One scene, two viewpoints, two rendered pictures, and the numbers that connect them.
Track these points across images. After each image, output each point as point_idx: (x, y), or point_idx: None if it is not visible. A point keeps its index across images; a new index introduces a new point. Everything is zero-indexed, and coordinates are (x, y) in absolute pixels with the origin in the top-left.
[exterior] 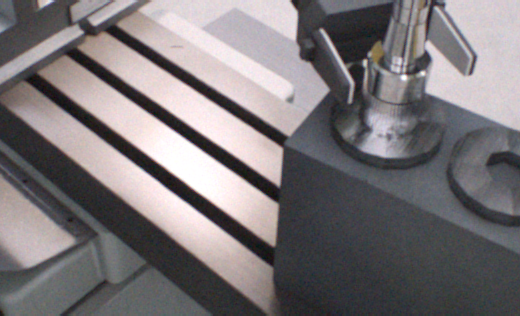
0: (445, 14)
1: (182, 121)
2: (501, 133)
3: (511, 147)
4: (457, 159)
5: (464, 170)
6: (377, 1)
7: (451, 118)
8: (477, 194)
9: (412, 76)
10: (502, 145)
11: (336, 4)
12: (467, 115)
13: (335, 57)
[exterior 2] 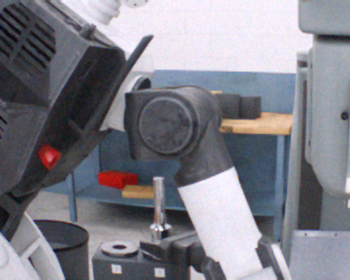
0: (155, 243)
1: None
2: (124, 252)
3: (121, 250)
4: (135, 246)
5: (132, 245)
6: (178, 234)
7: (143, 260)
8: (126, 242)
9: (154, 224)
10: (123, 250)
11: (191, 232)
12: (138, 261)
13: (182, 232)
